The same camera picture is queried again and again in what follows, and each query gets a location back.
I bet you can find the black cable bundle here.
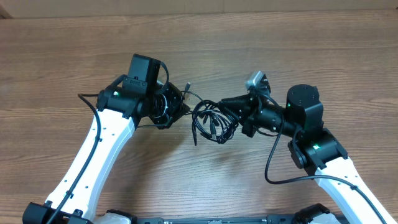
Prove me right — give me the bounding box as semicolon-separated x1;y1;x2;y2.
182;82;240;147

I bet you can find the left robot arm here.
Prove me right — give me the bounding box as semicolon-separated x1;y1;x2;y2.
22;54;189;224

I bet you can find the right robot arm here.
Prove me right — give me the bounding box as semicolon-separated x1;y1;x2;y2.
220;84;395;223

